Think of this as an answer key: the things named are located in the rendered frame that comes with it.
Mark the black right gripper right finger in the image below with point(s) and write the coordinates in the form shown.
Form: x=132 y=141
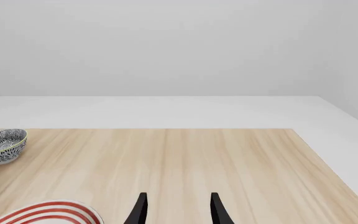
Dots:
x=219 y=211

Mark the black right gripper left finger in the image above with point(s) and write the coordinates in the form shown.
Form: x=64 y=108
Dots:
x=138 y=211

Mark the white plate with red rings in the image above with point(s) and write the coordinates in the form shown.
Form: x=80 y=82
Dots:
x=51 y=213

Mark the black-white patterned bowl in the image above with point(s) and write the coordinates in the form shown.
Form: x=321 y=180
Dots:
x=3 y=147

